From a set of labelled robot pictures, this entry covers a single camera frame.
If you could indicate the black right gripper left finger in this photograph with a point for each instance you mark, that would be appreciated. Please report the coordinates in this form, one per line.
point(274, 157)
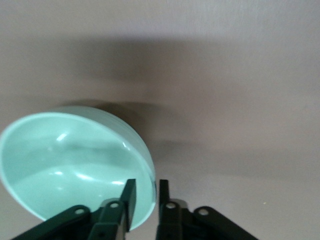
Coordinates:
point(100, 222)

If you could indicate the pale green bowl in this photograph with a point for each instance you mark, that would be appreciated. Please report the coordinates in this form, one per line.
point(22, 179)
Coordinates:
point(62, 162)

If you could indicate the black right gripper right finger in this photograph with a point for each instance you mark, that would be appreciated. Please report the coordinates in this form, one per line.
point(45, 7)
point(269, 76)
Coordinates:
point(180, 225)

